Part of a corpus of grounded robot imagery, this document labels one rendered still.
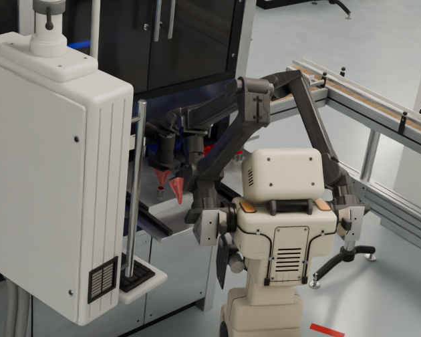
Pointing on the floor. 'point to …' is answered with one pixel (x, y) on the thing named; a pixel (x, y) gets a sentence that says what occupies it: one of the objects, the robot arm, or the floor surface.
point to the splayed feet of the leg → (341, 261)
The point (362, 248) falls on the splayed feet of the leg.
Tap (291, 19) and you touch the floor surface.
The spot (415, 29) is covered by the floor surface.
